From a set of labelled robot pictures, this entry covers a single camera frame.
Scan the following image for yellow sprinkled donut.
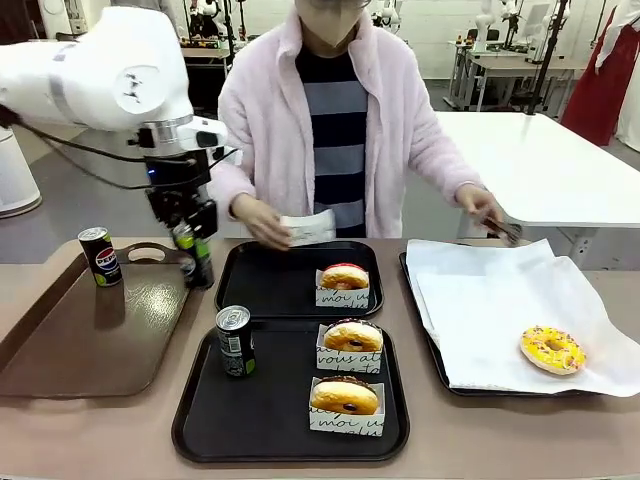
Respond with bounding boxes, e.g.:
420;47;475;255
520;324;587;376

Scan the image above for person in pink fleece jacket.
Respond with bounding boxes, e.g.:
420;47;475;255
207;0;496;251

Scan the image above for person's right forearm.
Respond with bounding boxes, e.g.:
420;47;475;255
208;162;257;220

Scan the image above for dark brown tongs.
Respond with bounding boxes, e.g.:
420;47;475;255
479;214;524;247

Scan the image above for white table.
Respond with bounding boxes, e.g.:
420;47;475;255
434;110;640;271

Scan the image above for large black plastic tray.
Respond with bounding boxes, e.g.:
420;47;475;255
171;320;411;464

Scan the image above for black tripod pole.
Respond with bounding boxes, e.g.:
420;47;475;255
529;0;572;119

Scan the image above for background tables with equipment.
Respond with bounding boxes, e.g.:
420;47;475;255
442;39;589;114

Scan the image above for brown plastic tray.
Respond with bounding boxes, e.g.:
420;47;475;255
0;242;197;400

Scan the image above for person's left forearm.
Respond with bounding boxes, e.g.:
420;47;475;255
409;144;484;207

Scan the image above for black tray under paper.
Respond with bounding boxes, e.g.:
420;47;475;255
398;249;606;398

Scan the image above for small black plastic tray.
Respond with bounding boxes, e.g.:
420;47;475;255
214;240;385;321

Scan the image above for background work desk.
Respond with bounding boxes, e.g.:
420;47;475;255
179;44;234;109

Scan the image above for person's left hand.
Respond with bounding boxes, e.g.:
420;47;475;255
455;183;504;225

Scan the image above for white paper sheet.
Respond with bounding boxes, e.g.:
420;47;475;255
405;238;640;400

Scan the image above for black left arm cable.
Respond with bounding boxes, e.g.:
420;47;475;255
0;107;152;191

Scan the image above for red dress on mannequin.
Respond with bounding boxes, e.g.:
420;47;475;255
559;0;640;147

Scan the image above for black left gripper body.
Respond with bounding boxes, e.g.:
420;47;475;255
144;149;217;236

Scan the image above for beige face mask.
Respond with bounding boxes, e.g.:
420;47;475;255
298;0;362;50

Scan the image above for person's right hand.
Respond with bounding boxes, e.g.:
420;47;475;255
229;193;294;251

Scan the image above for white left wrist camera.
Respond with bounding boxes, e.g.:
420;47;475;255
212;145;242;166

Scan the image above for white cylindrical air purifier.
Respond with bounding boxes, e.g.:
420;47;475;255
0;124;44;220

